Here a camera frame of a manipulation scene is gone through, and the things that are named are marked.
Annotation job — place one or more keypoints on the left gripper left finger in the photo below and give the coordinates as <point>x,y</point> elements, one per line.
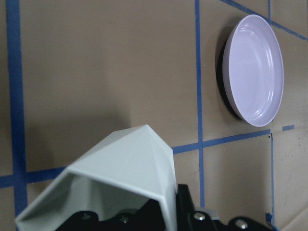
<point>147,218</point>

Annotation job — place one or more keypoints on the lavender plate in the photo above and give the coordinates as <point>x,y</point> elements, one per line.
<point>252,70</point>

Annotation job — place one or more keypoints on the white faceted cup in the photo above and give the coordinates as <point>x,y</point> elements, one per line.
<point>121,172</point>

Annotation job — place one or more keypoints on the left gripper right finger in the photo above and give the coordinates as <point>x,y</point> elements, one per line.
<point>190,218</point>

